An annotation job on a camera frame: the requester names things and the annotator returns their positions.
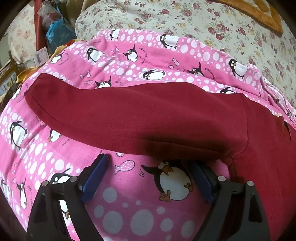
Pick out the dark red garment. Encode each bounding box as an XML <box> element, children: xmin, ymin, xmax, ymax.
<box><xmin>24</xmin><ymin>73</ymin><xmax>296</xmax><ymax>241</ymax></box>

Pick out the clear plastic bag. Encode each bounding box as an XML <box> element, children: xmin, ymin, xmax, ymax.
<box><xmin>37</xmin><ymin>0</ymin><xmax>63</xmax><ymax>24</ymax></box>

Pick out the orange checked cushion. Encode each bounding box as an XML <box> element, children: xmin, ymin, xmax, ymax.
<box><xmin>215</xmin><ymin>0</ymin><xmax>284</xmax><ymax>34</ymax></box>

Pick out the pink penguin print blanket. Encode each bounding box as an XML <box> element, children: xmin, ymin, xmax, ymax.
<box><xmin>0</xmin><ymin>29</ymin><xmax>296</xmax><ymax>241</ymax></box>

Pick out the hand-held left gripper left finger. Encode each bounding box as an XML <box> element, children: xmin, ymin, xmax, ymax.
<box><xmin>26</xmin><ymin>153</ymin><xmax>110</xmax><ymax>241</ymax></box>

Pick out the floral bed sheet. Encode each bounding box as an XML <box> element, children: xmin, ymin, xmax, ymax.
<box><xmin>75</xmin><ymin>0</ymin><xmax>296</xmax><ymax>116</ymax></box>

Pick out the floral pillow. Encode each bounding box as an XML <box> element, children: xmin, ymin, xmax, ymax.
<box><xmin>7</xmin><ymin>5</ymin><xmax>37</xmax><ymax>65</ymax></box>

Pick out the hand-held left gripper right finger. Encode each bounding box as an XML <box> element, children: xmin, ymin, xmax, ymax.
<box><xmin>188</xmin><ymin>160</ymin><xmax>271</xmax><ymax>241</ymax></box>

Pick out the yellow cloth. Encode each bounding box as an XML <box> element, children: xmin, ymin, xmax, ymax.
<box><xmin>17</xmin><ymin>44</ymin><xmax>70</xmax><ymax>82</ymax></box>

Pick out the white labelled box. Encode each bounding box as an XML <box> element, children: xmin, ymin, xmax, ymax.
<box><xmin>32</xmin><ymin>47</ymin><xmax>50</xmax><ymax>67</ymax></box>

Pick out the blue plastic bag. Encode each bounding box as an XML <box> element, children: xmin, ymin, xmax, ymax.
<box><xmin>45</xmin><ymin>17</ymin><xmax>78</xmax><ymax>49</ymax></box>

